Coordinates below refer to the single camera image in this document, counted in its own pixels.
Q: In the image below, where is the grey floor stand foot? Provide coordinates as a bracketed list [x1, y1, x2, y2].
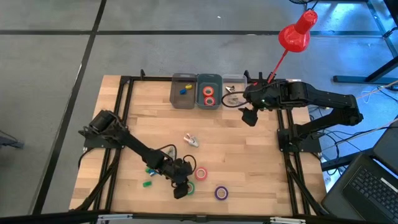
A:
[0, 130, 25, 150]

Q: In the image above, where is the clear plastic bin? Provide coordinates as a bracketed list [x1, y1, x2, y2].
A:
[221, 73, 248, 110]

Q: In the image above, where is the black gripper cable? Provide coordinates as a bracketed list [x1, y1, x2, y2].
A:
[221, 90, 249, 109]

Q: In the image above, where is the silver metal bracket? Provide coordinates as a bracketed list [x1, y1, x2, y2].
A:
[97, 213, 134, 221]
[269, 216, 307, 223]

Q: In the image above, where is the yellow extension cable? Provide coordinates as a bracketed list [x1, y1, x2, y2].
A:
[356, 79, 398, 101]

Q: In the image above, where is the white and pink staple remover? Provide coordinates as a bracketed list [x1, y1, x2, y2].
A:
[183, 133, 200, 148]

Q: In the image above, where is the black desk frame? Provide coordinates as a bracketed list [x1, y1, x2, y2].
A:
[333, 0, 398, 85]

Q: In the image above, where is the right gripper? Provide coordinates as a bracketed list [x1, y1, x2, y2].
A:
[241, 72, 282, 127]

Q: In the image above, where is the teal plastic bin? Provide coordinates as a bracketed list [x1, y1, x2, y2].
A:
[196, 73, 224, 111]

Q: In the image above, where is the black open laptop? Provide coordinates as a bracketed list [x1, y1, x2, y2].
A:
[321, 152, 398, 223]

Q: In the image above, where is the black aluminium table frame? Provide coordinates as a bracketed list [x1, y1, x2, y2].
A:
[70, 68, 335, 224]

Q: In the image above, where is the red desk lamp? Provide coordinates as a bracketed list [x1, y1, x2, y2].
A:
[252, 9, 318, 87]

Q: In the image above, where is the purple tape roll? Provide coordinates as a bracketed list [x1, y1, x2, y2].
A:
[214, 185, 229, 202]

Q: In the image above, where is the black desk crossbar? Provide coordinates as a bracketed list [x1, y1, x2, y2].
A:
[321, 148, 376, 172]

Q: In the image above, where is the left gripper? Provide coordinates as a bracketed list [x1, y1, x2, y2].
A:
[161, 157, 195, 200]

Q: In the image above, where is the smoky grey plastic bin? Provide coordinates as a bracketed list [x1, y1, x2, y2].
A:
[169, 73, 198, 110]

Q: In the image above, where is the pink tape roll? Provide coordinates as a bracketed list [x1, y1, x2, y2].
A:
[194, 167, 208, 182]

